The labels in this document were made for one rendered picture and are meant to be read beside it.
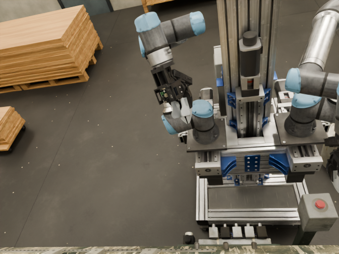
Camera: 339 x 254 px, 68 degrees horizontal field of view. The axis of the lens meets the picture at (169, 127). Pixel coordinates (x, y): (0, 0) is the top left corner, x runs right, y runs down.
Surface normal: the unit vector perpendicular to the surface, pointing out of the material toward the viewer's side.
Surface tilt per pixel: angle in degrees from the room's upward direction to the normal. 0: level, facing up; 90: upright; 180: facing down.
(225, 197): 0
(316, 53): 7
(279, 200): 0
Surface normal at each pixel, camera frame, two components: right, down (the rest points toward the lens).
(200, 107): -0.10, -0.68
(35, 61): -0.08, 0.76
